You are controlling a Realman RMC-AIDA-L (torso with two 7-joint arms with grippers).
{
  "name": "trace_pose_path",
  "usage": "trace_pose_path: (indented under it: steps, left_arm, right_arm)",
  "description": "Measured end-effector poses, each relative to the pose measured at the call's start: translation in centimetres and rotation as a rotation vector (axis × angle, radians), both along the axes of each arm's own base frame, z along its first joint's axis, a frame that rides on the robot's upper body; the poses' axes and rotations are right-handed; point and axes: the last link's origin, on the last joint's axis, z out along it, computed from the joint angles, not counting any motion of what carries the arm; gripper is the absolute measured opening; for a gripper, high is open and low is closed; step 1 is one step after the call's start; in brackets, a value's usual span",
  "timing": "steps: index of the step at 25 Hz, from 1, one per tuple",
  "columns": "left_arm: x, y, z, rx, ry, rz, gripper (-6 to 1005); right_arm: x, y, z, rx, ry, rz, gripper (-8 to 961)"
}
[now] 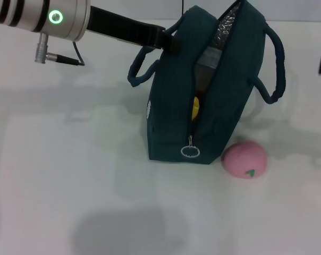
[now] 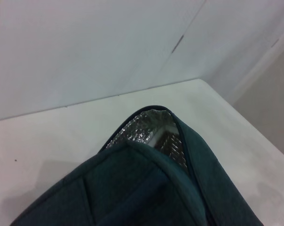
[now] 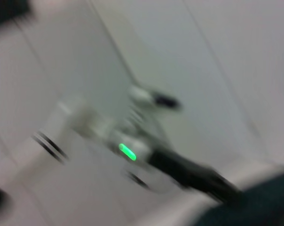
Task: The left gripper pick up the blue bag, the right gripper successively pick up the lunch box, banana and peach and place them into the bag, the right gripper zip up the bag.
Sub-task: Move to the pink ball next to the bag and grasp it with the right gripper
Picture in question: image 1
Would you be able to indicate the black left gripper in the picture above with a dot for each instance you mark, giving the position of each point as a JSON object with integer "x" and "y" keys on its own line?
{"x": 123, "y": 27}

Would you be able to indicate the clear food box blue lid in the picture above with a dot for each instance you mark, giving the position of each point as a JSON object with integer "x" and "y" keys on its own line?
{"x": 208, "y": 58}

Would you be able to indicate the dark teal lunch bag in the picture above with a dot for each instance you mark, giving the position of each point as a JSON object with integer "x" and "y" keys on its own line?
{"x": 171, "y": 106}

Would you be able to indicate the yellow banana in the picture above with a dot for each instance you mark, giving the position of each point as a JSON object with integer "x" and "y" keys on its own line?
{"x": 195, "y": 109}

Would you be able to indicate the pink toy peach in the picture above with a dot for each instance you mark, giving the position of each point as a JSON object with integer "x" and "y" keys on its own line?
{"x": 243, "y": 159}

